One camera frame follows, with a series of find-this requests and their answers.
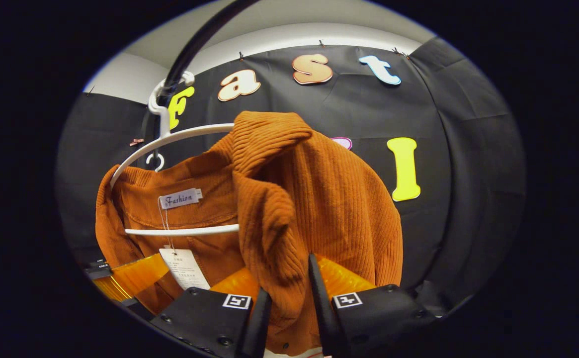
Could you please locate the white pink-rimmed laundry hamper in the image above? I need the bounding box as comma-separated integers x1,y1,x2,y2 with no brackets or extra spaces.
263,350,325,358

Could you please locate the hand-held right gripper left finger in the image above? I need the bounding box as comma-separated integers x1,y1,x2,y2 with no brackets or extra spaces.
150,268,273,358

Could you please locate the rust orange corduroy jacket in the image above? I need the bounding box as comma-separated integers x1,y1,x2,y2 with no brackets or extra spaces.
95,110,404,357

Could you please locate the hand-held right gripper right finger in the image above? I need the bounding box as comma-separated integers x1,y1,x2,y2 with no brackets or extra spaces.
308,253,437,358

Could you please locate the black clothes rail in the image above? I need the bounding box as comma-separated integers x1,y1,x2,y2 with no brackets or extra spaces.
163,0,261,106

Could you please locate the white plastic clothes hanger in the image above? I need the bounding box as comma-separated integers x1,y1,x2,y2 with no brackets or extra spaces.
109,71,241,237

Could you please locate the black backdrop cloth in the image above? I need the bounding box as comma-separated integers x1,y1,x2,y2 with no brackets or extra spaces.
56,37,526,319

